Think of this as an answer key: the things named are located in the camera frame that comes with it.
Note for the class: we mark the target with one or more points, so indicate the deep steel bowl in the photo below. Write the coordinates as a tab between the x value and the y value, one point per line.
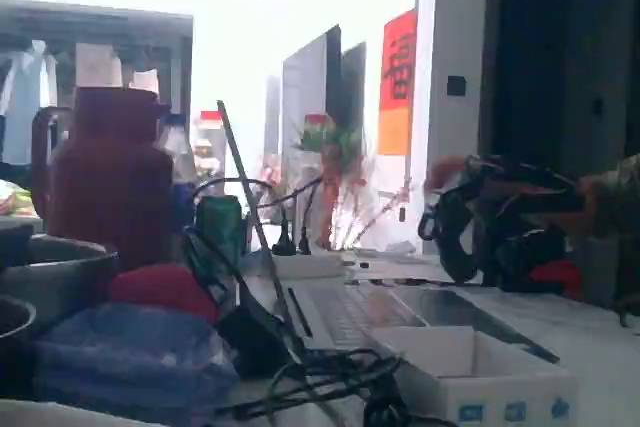
15	347

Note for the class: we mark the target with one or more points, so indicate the white cardboard box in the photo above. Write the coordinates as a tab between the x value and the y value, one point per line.
500	397

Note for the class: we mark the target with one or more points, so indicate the potted plant red ribbon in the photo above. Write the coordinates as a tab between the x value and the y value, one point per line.
330	147

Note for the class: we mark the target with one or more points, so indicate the white power strip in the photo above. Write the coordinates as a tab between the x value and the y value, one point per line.
315	267

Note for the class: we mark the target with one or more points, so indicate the black leader robot arm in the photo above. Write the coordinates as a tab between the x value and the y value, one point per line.
525	252

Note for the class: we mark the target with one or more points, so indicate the black leader gripper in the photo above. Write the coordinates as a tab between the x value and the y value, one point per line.
492	182

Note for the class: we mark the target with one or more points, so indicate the green drink can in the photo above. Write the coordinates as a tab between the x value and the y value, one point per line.
220	232

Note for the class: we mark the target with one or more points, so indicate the small black power adapter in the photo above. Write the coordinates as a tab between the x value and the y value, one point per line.
255	342

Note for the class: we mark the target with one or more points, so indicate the blue capped plastic bottle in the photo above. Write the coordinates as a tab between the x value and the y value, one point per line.
177	157

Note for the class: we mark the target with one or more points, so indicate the tiny black clip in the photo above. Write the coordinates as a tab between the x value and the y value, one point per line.
364	265

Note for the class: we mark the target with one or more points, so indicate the black wall switch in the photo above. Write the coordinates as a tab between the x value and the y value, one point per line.
456	85

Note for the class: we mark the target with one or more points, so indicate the grey door panel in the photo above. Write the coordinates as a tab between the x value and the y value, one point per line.
305	97
272	117
354	82

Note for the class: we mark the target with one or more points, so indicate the white paper card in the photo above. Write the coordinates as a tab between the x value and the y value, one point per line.
145	81
97	64

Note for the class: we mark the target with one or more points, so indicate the wet wipes plastic pack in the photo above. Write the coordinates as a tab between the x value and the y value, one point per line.
130	362

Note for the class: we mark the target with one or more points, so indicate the red calligraphy poster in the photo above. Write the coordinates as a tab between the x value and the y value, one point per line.
397	97

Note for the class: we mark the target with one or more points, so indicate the colourful snack bag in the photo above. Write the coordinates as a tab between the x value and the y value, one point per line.
15	199

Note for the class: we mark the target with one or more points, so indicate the small steel bowl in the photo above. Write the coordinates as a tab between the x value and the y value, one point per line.
60	277

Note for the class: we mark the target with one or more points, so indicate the red cloth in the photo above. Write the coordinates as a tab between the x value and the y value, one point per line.
160	289

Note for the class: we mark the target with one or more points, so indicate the silver laptop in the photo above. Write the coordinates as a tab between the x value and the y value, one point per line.
360	312

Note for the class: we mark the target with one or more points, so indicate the white hanging shirt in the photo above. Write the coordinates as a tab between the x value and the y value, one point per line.
25	97

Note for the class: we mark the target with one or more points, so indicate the right forearm olive sleeve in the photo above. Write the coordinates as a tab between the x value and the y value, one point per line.
615	192

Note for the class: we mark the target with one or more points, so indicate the dark clothes rack shelf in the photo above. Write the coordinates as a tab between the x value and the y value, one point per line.
100	22

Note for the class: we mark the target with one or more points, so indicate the person's right hand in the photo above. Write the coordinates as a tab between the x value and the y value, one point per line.
446	172

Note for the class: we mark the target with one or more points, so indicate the red lidded jar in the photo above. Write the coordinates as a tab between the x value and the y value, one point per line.
210	147

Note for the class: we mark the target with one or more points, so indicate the dark red thermos jug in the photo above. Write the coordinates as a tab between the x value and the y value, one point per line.
110	182

